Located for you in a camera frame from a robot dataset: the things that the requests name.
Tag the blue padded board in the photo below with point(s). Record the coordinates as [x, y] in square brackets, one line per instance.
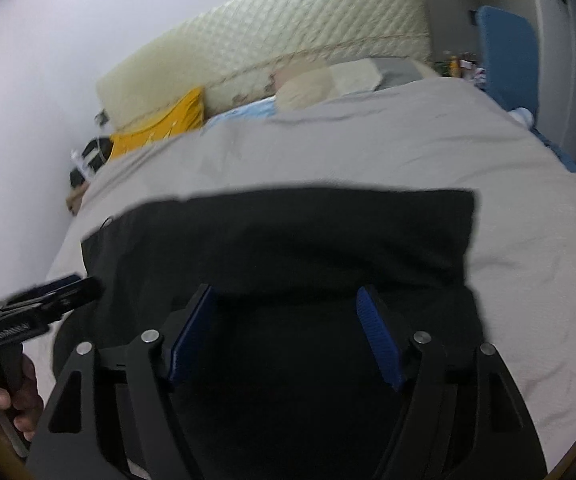
[510, 55]

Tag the bed with grey sheet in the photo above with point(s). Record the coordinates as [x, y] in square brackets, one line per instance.
[368, 150]

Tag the black puffer jacket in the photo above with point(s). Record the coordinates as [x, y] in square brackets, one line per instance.
[293, 240]

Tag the beige pillow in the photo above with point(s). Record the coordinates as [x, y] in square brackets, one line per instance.
[303, 85]

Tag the person's left hand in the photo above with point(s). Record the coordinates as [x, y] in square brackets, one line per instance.
[30, 400]

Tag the blue printed cloth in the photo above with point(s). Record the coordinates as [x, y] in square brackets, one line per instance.
[243, 112]

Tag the white wardrobe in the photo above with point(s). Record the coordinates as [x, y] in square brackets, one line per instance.
[553, 35]

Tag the cream pillow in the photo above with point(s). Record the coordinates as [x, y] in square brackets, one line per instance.
[358, 75]

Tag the grey pillow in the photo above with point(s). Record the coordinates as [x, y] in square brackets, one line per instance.
[408, 70]

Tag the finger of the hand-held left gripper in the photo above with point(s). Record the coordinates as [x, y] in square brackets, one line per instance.
[78, 292]
[53, 284]

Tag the yellow pillow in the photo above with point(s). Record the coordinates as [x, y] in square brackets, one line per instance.
[168, 125]

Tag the cluster of small bottles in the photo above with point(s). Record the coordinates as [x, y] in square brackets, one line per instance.
[455, 65]

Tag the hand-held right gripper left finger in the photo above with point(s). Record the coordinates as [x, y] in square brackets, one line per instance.
[193, 335]

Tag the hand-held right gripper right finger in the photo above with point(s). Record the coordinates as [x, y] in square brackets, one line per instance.
[380, 340]

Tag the black bag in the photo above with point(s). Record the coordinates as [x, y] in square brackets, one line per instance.
[99, 150]

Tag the cream quilted headboard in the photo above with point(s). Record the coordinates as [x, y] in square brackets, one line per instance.
[268, 25]

